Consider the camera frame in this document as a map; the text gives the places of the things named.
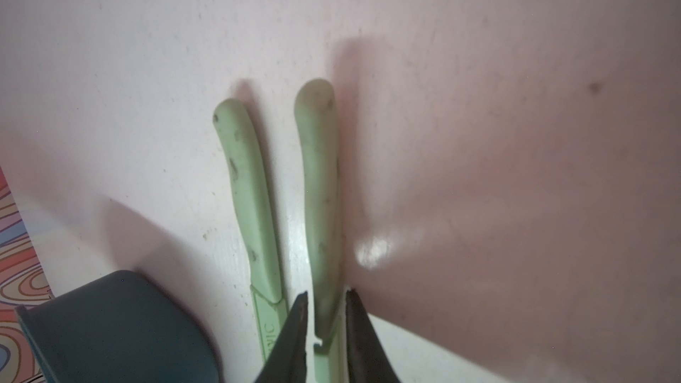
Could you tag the dark teal storage tray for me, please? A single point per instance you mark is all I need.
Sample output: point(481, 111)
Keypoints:
point(119, 328)

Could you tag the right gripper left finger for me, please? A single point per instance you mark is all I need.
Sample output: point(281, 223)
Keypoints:
point(287, 362)

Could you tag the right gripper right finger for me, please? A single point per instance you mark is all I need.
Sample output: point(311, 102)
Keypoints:
point(367, 360)

